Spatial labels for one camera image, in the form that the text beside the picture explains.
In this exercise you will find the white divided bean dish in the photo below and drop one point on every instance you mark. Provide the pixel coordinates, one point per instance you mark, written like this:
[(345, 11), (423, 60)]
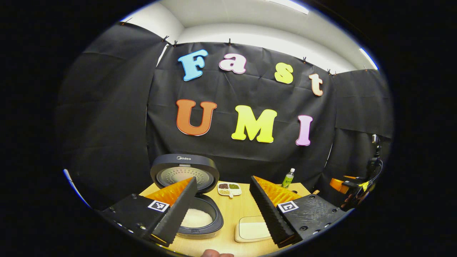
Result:
[(229, 189)]

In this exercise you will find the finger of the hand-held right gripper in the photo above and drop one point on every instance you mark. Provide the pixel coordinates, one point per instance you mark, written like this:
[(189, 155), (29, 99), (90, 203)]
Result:
[(353, 182)]

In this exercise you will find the clear plastic tray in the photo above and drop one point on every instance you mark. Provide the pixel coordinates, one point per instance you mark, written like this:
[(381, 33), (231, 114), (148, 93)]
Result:
[(250, 219)]

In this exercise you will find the black backdrop cloth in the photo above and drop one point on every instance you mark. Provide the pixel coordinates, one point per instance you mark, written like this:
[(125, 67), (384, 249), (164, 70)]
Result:
[(232, 153)]

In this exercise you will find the white rice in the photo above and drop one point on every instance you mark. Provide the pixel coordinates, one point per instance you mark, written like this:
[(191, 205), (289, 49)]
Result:
[(198, 218)]

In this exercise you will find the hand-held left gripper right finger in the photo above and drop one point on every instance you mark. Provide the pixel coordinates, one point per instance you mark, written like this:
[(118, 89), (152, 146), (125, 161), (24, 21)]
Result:
[(267, 214)]

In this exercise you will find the dark grey rice cooker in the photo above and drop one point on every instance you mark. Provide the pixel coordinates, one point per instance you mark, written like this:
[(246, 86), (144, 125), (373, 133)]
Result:
[(185, 159)]

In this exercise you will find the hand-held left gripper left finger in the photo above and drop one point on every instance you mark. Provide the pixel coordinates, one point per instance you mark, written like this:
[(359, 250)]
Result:
[(180, 214)]

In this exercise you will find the green drink bottle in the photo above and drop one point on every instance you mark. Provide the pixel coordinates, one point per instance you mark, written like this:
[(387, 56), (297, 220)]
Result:
[(287, 179)]

